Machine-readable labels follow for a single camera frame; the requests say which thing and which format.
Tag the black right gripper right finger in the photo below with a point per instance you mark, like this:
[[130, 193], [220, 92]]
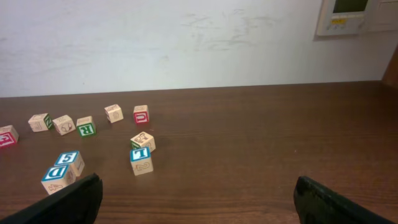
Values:
[[316, 203]]

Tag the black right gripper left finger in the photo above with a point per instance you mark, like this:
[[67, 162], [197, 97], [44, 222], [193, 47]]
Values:
[[77, 203]]

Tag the blue D wooden block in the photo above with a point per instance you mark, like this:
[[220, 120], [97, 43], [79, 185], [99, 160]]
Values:
[[57, 178]]

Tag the blue 5 wooden block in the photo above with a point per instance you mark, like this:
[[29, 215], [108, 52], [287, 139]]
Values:
[[73, 159]]

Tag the blue L wooden block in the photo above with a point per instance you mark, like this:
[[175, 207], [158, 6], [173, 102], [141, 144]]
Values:
[[141, 161]]

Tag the green animal wooden block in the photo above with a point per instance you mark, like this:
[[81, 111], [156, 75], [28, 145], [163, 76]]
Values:
[[143, 139]]

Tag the green R wooden block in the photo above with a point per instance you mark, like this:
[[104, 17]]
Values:
[[86, 126]]

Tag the picture wooden block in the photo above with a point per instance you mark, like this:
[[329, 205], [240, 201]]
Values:
[[64, 125]]

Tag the green-sided J wooden block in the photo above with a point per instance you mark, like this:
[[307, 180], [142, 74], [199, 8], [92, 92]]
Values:
[[41, 122]]

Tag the plain tan wooden block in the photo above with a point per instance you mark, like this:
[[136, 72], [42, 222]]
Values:
[[114, 113]]

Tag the red G wooden block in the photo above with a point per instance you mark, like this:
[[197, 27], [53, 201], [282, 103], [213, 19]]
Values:
[[8, 136]]

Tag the red U wooden block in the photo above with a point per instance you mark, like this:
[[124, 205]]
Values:
[[141, 114]]

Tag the white wall control panel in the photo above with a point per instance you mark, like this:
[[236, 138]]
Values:
[[353, 17]]

